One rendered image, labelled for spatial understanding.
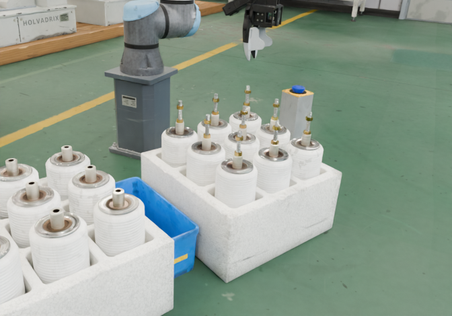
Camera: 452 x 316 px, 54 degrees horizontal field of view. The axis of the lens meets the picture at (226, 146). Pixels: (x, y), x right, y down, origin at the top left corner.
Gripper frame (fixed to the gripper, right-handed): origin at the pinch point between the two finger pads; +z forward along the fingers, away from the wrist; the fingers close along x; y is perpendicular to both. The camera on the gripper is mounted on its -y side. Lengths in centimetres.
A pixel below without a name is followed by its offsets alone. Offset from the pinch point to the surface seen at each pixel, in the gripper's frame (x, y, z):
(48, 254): -73, -2, 21
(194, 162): -31.1, 1.0, 20.8
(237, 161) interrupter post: -32.1, 12.9, 16.8
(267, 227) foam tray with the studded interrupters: -30.4, 21.2, 32.7
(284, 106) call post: 11.6, 8.2, 17.2
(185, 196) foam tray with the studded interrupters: -34.4, 1.0, 28.7
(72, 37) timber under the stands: 115, -182, 37
